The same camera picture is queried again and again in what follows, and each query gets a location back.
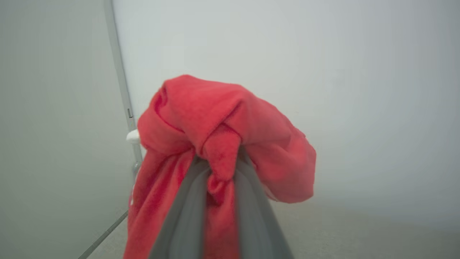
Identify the small white knob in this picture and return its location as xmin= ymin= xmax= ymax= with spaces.
xmin=126 ymin=129 xmax=141 ymax=145

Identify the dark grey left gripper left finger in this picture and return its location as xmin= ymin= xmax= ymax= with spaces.
xmin=149 ymin=157 xmax=212 ymax=259

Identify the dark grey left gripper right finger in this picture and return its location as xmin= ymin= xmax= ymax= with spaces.
xmin=234 ymin=147 xmax=294 ymax=259

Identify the red and white shirt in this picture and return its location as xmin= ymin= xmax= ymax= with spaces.
xmin=123 ymin=74 xmax=317 ymax=259

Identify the grey metal upright pole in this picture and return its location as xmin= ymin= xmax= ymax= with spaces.
xmin=103 ymin=0 xmax=143 ymax=180

